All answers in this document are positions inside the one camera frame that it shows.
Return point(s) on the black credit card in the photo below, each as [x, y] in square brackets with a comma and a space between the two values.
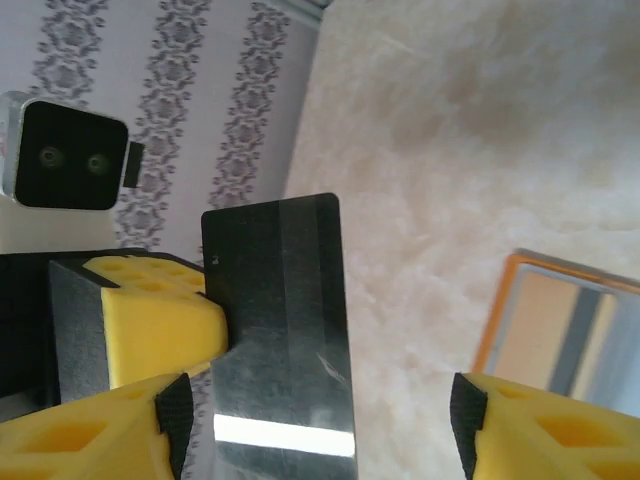
[300, 300]

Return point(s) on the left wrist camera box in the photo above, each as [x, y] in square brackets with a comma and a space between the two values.
[70, 155]

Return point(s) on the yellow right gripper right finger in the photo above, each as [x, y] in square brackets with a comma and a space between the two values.
[560, 440]

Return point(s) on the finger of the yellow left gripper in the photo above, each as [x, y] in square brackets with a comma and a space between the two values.
[160, 335]

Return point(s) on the orange leather card holder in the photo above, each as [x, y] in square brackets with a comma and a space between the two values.
[495, 320]

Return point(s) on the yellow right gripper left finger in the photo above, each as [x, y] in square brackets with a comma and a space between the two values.
[75, 440]

